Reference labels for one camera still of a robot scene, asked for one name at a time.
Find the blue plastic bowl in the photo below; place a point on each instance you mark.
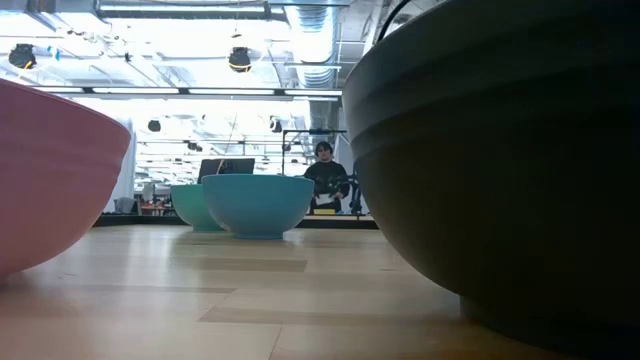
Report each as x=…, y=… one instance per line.
x=257, y=205

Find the green plastic bowl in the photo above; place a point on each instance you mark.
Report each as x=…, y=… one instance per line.
x=190, y=207

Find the black plastic bowl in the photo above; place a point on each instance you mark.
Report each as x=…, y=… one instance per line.
x=500, y=175

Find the pink plastic bowl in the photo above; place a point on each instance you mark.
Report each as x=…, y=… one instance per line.
x=50, y=175

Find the person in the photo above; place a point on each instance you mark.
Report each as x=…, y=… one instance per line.
x=326, y=175

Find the white paper sheet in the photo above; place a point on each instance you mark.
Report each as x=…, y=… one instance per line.
x=325, y=199

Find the black ceiling-mounted device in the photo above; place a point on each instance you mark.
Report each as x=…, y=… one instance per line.
x=276, y=125
x=154, y=125
x=22, y=56
x=240, y=59

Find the black computer monitor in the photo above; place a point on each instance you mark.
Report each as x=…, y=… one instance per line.
x=237, y=166

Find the long ceiling light strip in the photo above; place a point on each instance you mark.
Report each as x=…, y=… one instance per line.
x=190, y=91

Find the white building pillar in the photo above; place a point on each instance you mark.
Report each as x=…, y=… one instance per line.
x=125, y=170

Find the grey waste bin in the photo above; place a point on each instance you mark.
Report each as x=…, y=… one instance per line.
x=125, y=205

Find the black metal frame stand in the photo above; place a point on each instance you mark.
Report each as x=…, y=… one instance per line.
x=310, y=131

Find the silver ventilation duct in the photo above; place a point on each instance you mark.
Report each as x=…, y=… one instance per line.
x=315, y=75

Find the black table edge rail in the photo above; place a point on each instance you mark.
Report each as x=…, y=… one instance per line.
x=140, y=220

